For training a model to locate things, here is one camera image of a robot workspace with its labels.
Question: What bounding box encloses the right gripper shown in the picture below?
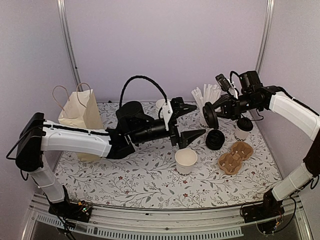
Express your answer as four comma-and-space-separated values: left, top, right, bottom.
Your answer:
205, 93, 261, 121

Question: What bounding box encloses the stack of black lids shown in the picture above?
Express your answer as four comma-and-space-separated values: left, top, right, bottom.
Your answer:
205, 129, 225, 151

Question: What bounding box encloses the stack of white paper cups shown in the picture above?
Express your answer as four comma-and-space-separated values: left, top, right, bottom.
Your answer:
155, 98, 166, 119

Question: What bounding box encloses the white paper cup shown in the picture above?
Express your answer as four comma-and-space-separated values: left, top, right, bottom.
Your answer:
233, 128, 250, 142
174, 148, 198, 176

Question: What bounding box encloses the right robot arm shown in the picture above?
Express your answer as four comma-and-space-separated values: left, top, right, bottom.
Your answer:
203, 70, 320, 218

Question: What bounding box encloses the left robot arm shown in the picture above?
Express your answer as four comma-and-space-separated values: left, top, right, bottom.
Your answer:
6, 89, 206, 217

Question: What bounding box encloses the white cup holding straws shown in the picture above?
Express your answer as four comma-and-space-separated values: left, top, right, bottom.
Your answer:
199, 114, 210, 129

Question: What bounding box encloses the bundle of wrapped white straws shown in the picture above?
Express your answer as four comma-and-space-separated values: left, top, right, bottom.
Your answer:
191, 84, 222, 117

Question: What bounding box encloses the floral table mat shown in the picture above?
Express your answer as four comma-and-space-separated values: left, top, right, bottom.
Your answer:
55, 119, 281, 209

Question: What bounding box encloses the brown cardboard cup carrier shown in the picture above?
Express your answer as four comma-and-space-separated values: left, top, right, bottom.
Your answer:
217, 141, 254, 175

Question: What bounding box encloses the kraft paper bag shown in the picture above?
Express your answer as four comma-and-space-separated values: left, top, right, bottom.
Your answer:
51, 82, 105, 162

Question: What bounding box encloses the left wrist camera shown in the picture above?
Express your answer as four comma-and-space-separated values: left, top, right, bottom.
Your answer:
161, 99, 173, 130

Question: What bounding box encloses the aluminium front rail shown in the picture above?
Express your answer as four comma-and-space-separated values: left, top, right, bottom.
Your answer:
21, 194, 314, 240

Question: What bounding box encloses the right aluminium frame post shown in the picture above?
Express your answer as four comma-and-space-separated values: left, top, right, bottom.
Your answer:
255, 0, 275, 74

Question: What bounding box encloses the aluminium frame post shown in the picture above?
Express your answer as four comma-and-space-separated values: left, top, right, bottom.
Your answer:
56, 0, 81, 86
255, 0, 275, 74

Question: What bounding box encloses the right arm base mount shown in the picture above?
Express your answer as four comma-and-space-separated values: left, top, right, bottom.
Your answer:
239, 190, 285, 235

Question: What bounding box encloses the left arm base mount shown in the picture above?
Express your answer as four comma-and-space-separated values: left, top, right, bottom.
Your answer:
48, 200, 92, 223

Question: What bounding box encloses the left aluminium frame post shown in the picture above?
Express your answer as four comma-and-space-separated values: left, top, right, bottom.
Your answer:
56, 0, 81, 86

